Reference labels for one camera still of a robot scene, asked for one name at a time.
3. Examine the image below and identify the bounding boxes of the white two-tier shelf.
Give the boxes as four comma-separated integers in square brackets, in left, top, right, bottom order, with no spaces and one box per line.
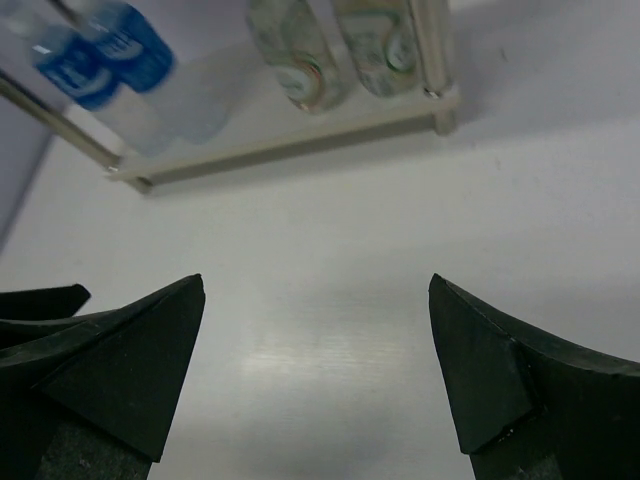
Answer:
[1,0,461,194]

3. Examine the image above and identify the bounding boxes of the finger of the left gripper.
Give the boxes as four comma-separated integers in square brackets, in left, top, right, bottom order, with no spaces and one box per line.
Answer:
[1,284,91,335]

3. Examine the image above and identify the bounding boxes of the blue-cap water bottle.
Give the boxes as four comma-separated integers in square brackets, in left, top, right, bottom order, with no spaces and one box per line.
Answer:
[0,0,174,159]
[68,1,227,144]

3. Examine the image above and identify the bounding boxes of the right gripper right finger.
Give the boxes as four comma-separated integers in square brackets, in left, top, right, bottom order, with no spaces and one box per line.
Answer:
[429,275,639,479]

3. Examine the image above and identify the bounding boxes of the green-cap glass bottle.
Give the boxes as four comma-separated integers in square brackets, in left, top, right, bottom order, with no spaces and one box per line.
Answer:
[332,0,418,98]
[245,0,346,114]

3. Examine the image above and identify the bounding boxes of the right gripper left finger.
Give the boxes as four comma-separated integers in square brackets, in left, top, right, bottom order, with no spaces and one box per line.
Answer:
[1,274,206,479]

